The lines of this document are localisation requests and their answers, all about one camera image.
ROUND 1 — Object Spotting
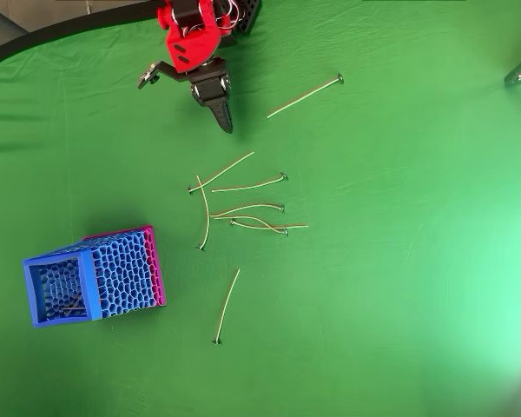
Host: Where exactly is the black gripper camera mount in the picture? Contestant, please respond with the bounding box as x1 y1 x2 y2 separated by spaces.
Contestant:
137 60 196 91

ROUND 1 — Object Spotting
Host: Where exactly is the blue and magenta lattice basket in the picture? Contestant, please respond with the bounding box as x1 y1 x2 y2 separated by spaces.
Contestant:
22 224 168 329

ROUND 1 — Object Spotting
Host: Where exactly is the dark grey chair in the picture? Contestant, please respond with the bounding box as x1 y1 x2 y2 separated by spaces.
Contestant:
0 4 30 52

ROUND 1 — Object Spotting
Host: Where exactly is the black perforated arm base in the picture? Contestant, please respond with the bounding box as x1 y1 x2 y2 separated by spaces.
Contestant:
219 0 262 50

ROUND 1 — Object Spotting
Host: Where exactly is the green table cloth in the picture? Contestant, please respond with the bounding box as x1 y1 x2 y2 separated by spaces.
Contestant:
0 0 521 417

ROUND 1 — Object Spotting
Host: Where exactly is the curved vertical thin stick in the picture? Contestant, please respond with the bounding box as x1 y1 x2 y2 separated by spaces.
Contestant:
195 174 211 252

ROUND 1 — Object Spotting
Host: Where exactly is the white red wrist cable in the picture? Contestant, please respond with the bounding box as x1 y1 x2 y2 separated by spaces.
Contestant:
214 0 242 34

